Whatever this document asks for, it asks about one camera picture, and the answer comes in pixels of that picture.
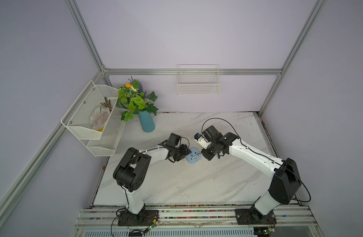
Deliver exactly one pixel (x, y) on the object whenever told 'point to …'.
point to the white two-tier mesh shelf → (95, 120)
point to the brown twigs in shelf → (107, 104)
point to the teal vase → (146, 121)
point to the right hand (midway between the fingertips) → (206, 154)
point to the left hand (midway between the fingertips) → (190, 153)
